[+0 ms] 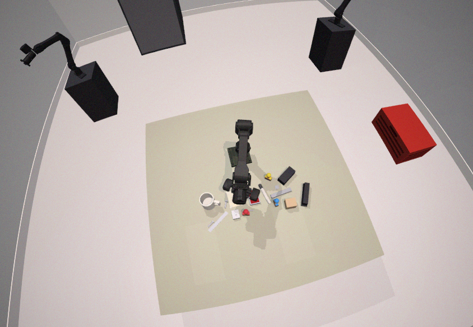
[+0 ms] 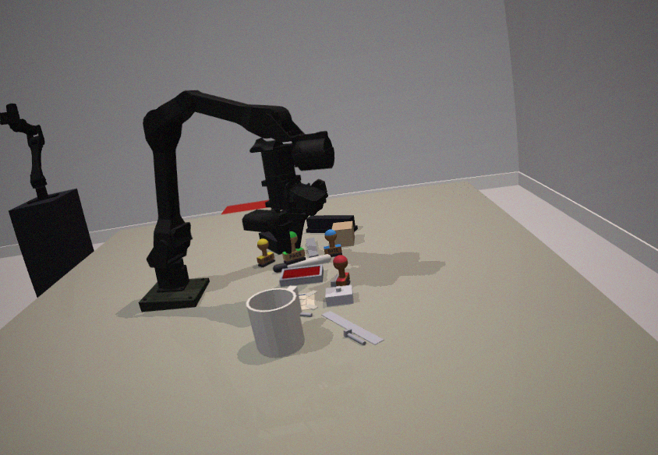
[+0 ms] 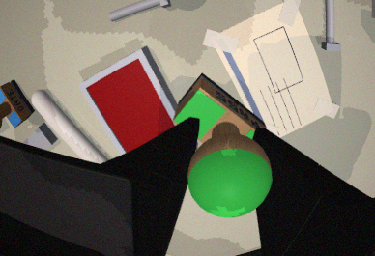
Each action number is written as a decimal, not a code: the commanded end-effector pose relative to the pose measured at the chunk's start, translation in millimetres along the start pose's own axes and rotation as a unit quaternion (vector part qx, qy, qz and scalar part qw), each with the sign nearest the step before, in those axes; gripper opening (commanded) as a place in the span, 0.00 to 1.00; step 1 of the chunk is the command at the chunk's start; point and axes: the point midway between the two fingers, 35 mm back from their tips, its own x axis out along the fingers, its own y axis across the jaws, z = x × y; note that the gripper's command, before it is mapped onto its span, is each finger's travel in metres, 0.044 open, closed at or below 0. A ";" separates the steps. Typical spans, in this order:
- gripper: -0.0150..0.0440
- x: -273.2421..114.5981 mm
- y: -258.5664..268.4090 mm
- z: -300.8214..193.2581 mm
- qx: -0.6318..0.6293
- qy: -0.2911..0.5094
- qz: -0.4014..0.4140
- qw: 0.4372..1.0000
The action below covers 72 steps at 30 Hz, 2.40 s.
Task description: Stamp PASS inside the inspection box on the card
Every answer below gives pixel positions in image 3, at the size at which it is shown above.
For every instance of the brown date stamp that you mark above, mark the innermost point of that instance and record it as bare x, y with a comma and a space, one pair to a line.
14, 104

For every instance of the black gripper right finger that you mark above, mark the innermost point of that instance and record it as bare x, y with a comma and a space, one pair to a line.
309, 211

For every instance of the red ink pad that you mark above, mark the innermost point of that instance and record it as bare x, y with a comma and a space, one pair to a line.
132, 100

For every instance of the white cylinder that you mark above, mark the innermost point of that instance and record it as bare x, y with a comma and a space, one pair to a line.
67, 130

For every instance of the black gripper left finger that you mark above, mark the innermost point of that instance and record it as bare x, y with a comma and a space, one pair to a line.
127, 206

